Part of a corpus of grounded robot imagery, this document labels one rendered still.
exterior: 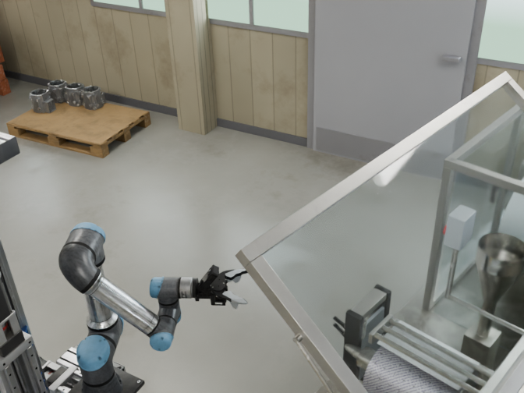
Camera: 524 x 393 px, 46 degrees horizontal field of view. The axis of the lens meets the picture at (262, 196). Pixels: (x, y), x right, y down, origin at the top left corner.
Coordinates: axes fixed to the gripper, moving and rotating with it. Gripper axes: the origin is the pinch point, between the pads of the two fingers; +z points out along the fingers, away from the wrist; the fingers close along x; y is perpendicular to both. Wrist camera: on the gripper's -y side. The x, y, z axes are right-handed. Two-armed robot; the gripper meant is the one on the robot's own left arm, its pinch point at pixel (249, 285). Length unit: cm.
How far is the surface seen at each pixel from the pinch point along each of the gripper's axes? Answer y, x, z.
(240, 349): 134, -67, -17
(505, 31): 33, -261, 157
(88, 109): 160, -360, -192
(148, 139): 169, -323, -126
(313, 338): -74, 76, 21
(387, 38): 53, -292, 82
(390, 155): -79, 29, 38
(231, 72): 116, -352, -47
